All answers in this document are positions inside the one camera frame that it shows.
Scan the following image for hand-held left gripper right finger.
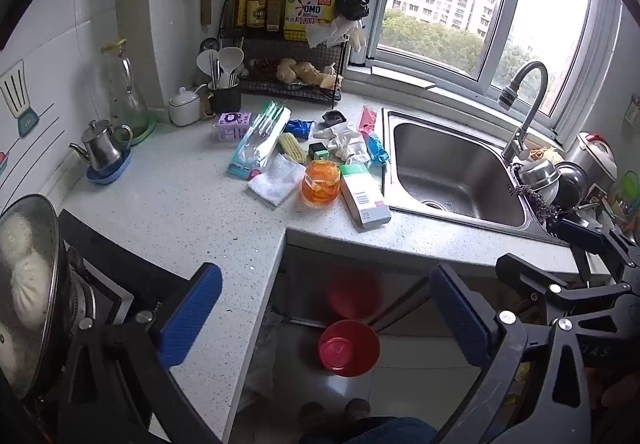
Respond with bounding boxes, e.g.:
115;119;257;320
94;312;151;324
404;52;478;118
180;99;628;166
429;264;594;444

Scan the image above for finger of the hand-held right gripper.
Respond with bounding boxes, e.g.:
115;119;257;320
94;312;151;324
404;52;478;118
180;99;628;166
546;219;640;282
495;252;640;320

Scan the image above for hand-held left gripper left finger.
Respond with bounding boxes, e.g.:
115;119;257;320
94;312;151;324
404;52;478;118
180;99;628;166
50;262;224;444

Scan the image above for red plastic bucket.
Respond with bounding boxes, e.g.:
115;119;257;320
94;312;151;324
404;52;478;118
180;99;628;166
318;319;381;378

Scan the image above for green and white carton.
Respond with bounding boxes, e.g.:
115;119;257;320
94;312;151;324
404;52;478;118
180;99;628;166
339;163;392;231

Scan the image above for white paper napkin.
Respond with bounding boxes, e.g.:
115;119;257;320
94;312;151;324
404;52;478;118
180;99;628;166
247;154;307;207

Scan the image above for orange plastic jar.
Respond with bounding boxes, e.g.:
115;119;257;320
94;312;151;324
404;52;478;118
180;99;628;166
301;160;343;210

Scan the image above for clear striped plastic package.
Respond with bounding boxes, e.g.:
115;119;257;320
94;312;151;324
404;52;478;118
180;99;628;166
227;100;292;181

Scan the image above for white disposable gloves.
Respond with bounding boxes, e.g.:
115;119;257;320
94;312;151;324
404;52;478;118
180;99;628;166
312;122;371;164

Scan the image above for blue tissue packet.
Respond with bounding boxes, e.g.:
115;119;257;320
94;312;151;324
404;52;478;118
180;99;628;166
284;119;316;140

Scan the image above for steel wool scrubber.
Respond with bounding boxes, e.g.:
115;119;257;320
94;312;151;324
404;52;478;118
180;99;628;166
520;186;563;225

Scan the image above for dark metal bowl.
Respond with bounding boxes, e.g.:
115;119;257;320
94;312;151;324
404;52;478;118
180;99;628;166
552;161;588;212

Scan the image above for white rice cooker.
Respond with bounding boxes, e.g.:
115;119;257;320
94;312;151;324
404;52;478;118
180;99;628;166
570;131;618;185

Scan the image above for orange cloth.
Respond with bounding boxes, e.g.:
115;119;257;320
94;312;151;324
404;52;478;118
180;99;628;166
527;146;566;165

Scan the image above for black gas stove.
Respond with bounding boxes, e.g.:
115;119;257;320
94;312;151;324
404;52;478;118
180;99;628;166
55;209;201;425

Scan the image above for stainless steel sink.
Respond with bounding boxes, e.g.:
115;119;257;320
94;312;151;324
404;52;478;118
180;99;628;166
381;106;576;245

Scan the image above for metal faucet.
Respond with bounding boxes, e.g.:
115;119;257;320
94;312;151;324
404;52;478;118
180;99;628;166
495;60;550;165

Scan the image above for kitchen base cabinet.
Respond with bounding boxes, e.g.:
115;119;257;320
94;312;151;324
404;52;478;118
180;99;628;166
272;229;601;340

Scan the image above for person's grey slipper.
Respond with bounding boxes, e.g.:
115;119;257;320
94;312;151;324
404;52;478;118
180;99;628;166
345;398;372;420
299;401;331;437

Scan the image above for glass pot lid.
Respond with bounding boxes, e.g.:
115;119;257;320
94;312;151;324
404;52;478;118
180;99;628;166
0;194;73;400

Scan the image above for white steamed bun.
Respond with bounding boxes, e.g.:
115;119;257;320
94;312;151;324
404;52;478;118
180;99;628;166
10;254;53;330
0;216;35;261

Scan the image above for blue plastic tray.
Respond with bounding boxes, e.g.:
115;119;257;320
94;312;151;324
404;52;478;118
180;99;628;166
86;146;132;186

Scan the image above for small metal teapot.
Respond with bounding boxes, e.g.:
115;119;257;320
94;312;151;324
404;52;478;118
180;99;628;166
69;120;133;172

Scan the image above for green plastic tray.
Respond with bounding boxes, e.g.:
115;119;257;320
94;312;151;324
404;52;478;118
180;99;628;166
114;114;158;146

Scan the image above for yellow bristle scrub brush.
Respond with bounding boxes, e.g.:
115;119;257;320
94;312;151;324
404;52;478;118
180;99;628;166
276;131;308;166

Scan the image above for pink and blue plastic package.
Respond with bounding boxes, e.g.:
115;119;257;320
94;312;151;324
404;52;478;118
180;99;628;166
357;105;390;165

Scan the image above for white ceramic sugar pot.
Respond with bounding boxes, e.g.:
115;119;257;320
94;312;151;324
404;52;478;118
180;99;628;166
168;86;202;126

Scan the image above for dark utensil holder cup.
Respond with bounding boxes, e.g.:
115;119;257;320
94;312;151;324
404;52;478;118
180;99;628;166
201;81;243;117

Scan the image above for flat sill board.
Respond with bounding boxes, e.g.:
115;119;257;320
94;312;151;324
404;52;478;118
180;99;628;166
372;66;437;91

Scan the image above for glass carafe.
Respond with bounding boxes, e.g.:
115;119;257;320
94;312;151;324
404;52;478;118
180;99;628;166
100;39;150;135

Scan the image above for window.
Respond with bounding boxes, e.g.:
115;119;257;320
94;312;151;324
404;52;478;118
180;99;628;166
360;0;626;145

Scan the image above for white plastic spoon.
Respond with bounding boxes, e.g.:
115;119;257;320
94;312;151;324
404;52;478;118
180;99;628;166
196;50;218;90

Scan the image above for dried red chillies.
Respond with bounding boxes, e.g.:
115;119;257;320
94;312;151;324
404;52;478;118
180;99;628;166
250;56;278;80

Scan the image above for white rice paddle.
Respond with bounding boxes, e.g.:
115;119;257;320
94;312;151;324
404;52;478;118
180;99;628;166
218;46;245;87

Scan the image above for white rubber gloves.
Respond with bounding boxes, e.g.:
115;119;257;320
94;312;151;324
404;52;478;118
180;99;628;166
305;19;366;52

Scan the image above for black plastic bag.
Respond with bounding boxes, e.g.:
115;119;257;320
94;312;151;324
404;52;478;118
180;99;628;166
335;0;371;21

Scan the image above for yellow detergent bottle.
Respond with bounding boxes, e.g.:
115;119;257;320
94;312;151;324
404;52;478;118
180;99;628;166
284;0;346;42

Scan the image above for black wire rack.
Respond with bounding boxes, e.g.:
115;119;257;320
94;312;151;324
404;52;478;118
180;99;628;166
218;0;351;106

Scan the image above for wall sticker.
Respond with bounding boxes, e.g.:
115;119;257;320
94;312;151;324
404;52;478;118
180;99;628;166
0;59;56;195

